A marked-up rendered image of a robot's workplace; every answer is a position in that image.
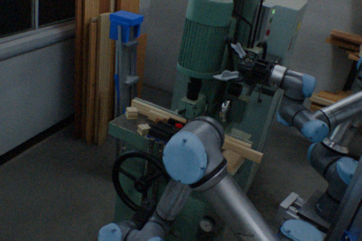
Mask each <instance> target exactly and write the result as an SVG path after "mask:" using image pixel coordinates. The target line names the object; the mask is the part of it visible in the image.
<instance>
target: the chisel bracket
mask: <svg viewBox="0 0 362 241"><path fill-rule="evenodd" d="M206 98H207V96H206V95H204V94H201V93H199V95H198V99H197V100H196V101H192V100H190V99H188V98H186V96H184V97H183V98H181V99H180V101H179V107H178V111H179V110H183V109H186V111H184V112H183V114H182V115H181V116H183V117H186V118H189V119H192V118H193V117H194V116H196V115H197V114H198V113H199V112H200V111H202V110H203V109H204V106H203V103H204V102H206Z"/></svg>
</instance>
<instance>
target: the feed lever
mask: <svg viewBox="0 0 362 241"><path fill-rule="evenodd" d="M224 42H225V44H227V47H228V55H229V62H230V67H231V72H235V70H234V61H233V56H232V48H231V43H232V42H233V37H232V36H231V35H230V34H228V35H226V36H225V37H224ZM242 88H243V86H242V85H241V84H240V83H237V82H231V83H230V84H229V87H228V91H227V93H228V94H229V95H233V96H236V97H239V96H240V94H241V92H242Z"/></svg>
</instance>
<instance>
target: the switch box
mask: <svg viewBox="0 0 362 241"><path fill-rule="evenodd" d="M259 8H260V4H258V6H257V10H256V14H255V19H254V23H253V31H252V37H251V40H253V37H254V32H255V27H256V22H257V16H258V13H259ZM273 10H276V4H271V3H267V2H263V4H262V9H261V14H260V19H259V24H258V28H257V33H256V38H255V41H258V42H263V41H264V40H266V39H268V36H267V37H266V32H267V30H269V29H270V28H271V25H272V22H273V21H272V22H271V23H270V19H271V18H272V19H273V18H274V13H275V12H274V13H272V12H273ZM272 14H273V16H272V17H271V15H272ZM269 24H270V25H269ZM268 25H269V26H268ZM265 37H266V38H265Z"/></svg>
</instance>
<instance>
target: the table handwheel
mask: <svg viewBox="0 0 362 241"><path fill-rule="evenodd" d="M129 158H141V159H144V160H147V161H149V162H151V163H152V164H153V165H155V166H156V167H157V168H158V169H159V170H160V171H161V172H159V173H157V174H156V175H154V171H155V169H153V170H151V172H150V173H149V174H147V175H141V176H140V177H139V178H137V177H135V176H133V175H131V174H129V173H128V172H127V171H125V170H124V169H123V168H121V167H120V166H121V164H122V163H123V162H124V161H125V160H127V159H129ZM119 171H120V173H122V174H124V175H125V176H127V177H128V178H130V179H132V180H133V181H134V187H135V189H136V190H137V191H138V192H139V193H142V194H143V198H144V199H145V198H146V197H148V195H147V191H148V190H149V189H150V188H151V186H152V182H153V180H155V179H157V178H158V177H161V176H164V177H165V179H166V182H167V184H168V183H169V181H170V179H171V176H170V175H169V174H168V173H167V171H166V169H165V166H164V164H163V163H162V162H161V161H160V160H159V159H157V158H156V157H154V155H152V154H150V153H148V152H144V151H140V150H131V151H126V152H124V153H122V154H121V155H119V156H118V158H117V159H116V161H115V162H114V164H113V167H112V182H113V186H114V187H115V190H116V192H117V194H118V196H119V197H120V199H121V200H122V201H123V202H124V203H125V205H126V206H127V207H129V208H130V209H131V210H133V211H135V212H136V210H137V209H138V208H139V206H138V205H136V204H135V203H134V202H133V201H132V200H131V199H130V198H129V197H128V196H127V195H126V194H125V192H124V191H123V189H122V186H121V184H120V180H119Z"/></svg>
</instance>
